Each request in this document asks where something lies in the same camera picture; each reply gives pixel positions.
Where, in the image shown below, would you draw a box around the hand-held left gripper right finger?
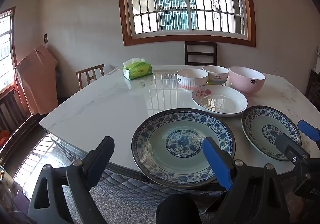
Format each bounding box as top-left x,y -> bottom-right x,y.
202,136 -> 298,224

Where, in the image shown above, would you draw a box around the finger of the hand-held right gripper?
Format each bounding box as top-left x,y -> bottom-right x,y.
275,133 -> 311,166
297,119 -> 320,142

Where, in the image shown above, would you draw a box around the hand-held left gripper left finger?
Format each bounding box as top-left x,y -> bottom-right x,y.
27,136 -> 115,224

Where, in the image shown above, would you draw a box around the small blue floral plate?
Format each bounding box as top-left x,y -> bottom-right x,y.
241,105 -> 302,162

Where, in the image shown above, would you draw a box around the large blue floral plate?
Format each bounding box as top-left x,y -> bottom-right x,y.
131,108 -> 236,188

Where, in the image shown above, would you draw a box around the ribbed white bowl pink band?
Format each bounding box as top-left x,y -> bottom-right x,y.
176,68 -> 209,92

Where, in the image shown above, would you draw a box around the white printed bowl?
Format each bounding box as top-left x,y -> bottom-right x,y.
202,65 -> 230,86

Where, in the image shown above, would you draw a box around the white marble dining table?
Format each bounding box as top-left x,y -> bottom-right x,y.
39,65 -> 320,208

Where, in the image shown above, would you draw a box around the dark wooden cabinet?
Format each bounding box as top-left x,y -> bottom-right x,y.
305,69 -> 320,101

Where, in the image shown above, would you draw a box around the white plate with red flower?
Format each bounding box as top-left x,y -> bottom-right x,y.
191,85 -> 248,117

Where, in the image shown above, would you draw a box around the person's dark trouser leg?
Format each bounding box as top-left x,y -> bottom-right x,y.
155,193 -> 203,224

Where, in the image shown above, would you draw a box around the light wooden chair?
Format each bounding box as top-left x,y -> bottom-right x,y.
75,64 -> 105,90

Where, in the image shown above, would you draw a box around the green tissue pack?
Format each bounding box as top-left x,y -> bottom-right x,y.
122,58 -> 153,81

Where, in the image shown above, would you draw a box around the dark wooden bench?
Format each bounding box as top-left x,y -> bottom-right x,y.
0,89 -> 38,136

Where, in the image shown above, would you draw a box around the orange covered furniture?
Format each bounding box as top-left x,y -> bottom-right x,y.
14,45 -> 58,115

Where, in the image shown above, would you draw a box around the red object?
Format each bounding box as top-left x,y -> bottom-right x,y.
0,130 -> 9,147

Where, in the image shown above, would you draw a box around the dark wooden chair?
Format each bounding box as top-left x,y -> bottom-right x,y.
184,41 -> 217,66

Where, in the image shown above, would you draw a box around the side window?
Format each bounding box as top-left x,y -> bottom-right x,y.
0,7 -> 17,95

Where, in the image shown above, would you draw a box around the large barred window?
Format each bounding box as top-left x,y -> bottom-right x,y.
117,0 -> 257,48

